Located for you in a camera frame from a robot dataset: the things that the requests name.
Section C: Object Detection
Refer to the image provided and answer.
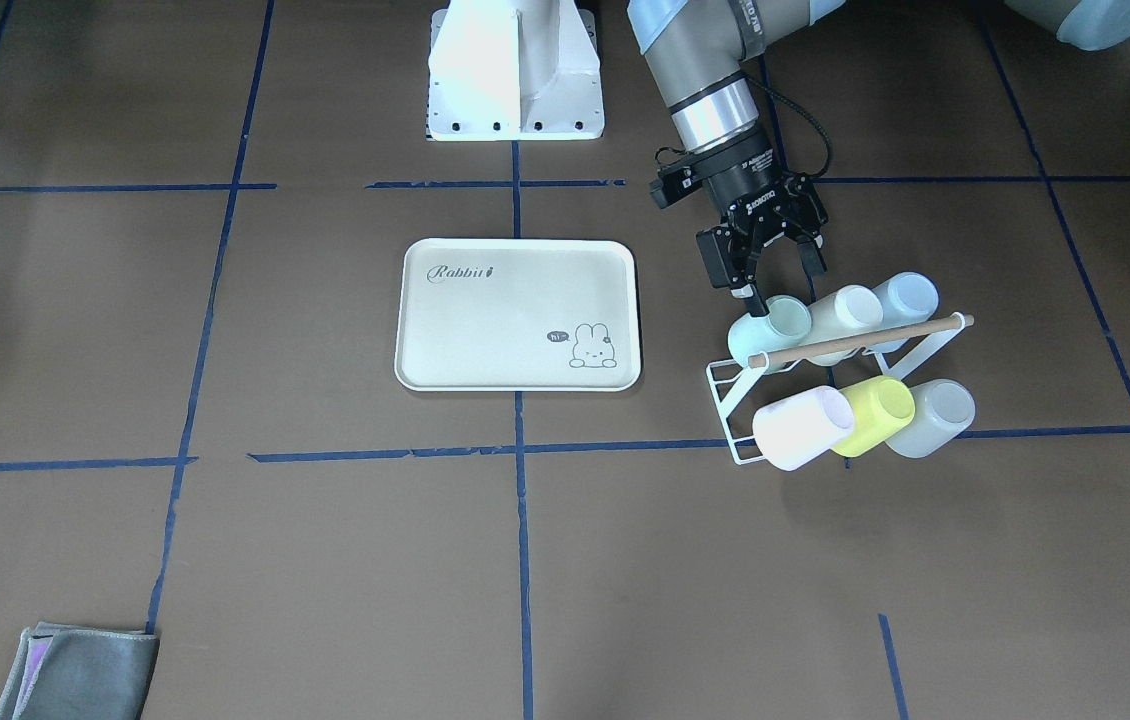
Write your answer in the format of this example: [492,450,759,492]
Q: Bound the beige plastic cup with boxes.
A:
[803,284,884,345]

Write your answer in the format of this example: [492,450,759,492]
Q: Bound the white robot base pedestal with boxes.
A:
[425,1,606,142]

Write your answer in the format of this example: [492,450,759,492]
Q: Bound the white wire cup rack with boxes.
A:
[705,313,975,468]

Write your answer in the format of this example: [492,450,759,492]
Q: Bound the cream rabbit tray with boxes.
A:
[393,238,642,392]

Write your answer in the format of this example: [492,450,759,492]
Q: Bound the yellow plastic cup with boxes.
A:
[831,375,916,457]

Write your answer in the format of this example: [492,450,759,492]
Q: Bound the grey plastic cup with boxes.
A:
[885,379,976,459]

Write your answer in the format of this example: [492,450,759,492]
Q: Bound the pink plastic cup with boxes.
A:
[751,387,857,471]

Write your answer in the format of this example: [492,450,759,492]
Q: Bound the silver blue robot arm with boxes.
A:
[626,1,840,318]

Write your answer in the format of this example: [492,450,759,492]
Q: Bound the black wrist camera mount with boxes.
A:
[649,146,703,209]

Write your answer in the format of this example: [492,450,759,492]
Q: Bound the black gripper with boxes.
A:
[696,140,827,318]

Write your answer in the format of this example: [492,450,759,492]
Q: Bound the green plastic cup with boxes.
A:
[728,295,812,366]

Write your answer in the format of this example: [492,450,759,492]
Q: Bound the grey folded cloth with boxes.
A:
[0,621,160,719]

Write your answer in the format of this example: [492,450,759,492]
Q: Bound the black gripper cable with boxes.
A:
[745,75,834,186]

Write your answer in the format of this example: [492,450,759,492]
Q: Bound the light blue plastic cup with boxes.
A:
[872,272,940,331]

